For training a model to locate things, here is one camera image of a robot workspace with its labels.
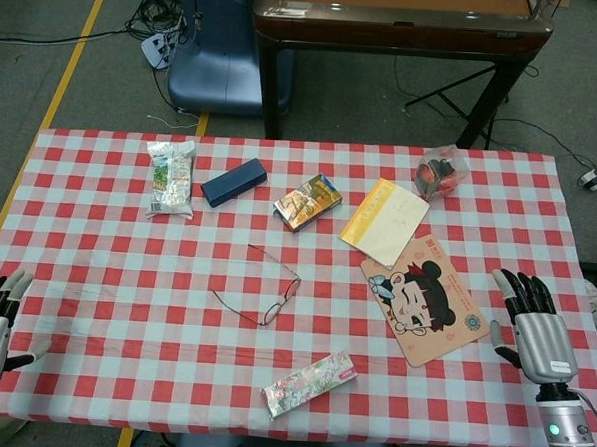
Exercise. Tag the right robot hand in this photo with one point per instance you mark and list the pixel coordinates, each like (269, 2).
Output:
(545, 346)

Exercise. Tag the thin metal frame eyeglasses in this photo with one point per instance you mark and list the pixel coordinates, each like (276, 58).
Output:
(293, 287)

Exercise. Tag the dark blue glasses case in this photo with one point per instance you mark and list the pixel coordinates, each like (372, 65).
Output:
(233, 182)

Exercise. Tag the cartoon face mouse pad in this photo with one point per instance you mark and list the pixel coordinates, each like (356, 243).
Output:
(424, 305)

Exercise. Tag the red white checkered tablecloth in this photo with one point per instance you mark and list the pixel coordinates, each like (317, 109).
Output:
(172, 337)

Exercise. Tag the small clear bag red item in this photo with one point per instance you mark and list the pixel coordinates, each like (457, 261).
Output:
(438, 176)

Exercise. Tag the yellow white booklet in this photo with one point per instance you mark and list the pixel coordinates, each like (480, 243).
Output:
(386, 220)

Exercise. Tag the silver green snack bag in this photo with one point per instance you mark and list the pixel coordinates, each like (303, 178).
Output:
(170, 182)

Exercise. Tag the long floral print box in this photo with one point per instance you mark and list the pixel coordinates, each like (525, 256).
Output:
(310, 384)

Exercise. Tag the orange yellow carton box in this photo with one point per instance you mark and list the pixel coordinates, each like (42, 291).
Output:
(307, 203)

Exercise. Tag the dark wood mahjong table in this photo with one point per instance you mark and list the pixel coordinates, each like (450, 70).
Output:
(399, 31)

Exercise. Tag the blue plastic chair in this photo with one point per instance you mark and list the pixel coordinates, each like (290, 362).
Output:
(217, 64)

